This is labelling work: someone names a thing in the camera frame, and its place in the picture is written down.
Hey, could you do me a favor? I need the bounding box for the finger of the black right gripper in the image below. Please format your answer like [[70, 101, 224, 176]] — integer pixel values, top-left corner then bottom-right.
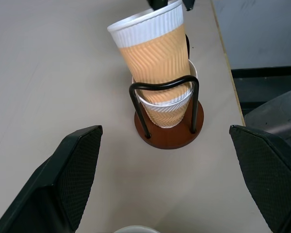
[[182, 0, 196, 12], [146, 0, 169, 11]]

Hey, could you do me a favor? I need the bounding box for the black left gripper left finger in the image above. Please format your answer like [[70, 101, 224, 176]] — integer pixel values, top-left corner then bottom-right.
[[0, 125, 103, 233]]

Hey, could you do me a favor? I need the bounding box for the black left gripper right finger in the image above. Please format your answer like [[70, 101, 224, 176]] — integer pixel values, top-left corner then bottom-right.
[[228, 124, 291, 233]]

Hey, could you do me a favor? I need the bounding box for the ribbed tan white paper cup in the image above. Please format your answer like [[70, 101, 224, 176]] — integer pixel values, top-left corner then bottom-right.
[[107, 0, 193, 106], [131, 59, 198, 129]]

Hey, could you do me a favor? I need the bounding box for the white paper cup rim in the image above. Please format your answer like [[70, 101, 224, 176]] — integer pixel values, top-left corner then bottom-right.
[[113, 225, 161, 233]]

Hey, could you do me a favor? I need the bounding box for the dark grey rounded object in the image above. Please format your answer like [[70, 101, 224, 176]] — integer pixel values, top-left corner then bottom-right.
[[244, 88, 291, 156]]

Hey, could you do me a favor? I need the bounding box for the wire cup holder wooden base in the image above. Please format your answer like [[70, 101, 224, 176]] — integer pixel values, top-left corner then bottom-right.
[[129, 33, 205, 150]]

